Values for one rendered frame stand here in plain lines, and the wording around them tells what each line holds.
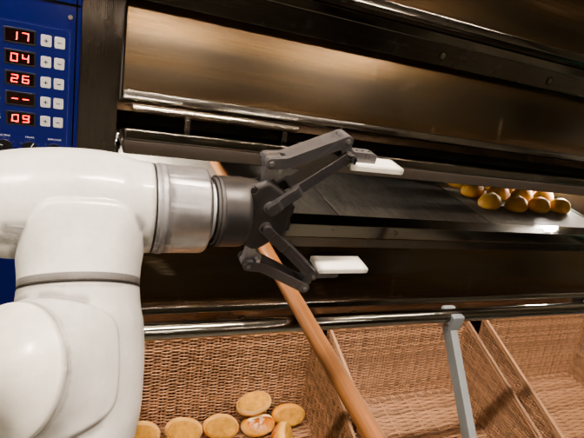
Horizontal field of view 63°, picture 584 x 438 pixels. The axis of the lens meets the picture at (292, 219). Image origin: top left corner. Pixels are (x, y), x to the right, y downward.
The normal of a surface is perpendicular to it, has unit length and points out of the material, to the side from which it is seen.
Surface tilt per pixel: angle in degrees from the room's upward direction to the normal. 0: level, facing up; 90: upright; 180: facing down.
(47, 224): 61
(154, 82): 70
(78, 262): 47
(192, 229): 90
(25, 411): 75
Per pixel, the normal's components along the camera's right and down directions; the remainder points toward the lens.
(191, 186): 0.38, -0.47
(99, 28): 0.34, 0.48
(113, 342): 0.87, -0.26
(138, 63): 0.40, 0.15
